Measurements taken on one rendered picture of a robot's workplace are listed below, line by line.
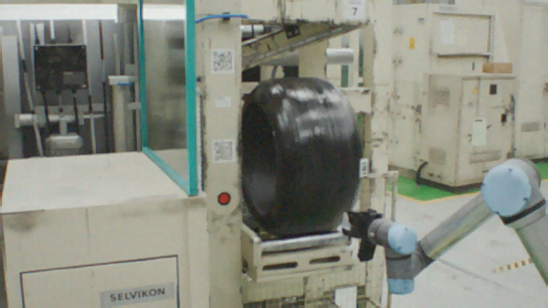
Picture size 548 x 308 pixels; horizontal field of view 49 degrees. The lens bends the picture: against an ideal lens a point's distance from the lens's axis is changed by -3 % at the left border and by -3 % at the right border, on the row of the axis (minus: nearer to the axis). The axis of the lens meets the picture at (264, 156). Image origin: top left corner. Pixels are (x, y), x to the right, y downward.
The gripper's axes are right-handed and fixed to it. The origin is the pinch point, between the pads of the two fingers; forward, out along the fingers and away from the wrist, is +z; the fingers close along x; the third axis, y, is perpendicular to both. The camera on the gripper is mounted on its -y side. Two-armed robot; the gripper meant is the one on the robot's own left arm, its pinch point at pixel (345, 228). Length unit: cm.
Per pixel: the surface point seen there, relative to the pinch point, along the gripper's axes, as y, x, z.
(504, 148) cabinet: -13, -392, 363
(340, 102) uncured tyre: 39.7, -4.3, 8.9
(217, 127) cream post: 33, 34, 20
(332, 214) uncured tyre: 3.1, 0.0, 8.7
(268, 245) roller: -6.7, 19.8, 17.1
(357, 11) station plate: 75, -30, 41
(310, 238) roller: -5.9, 4.4, 17.4
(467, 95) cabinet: 47, -328, 346
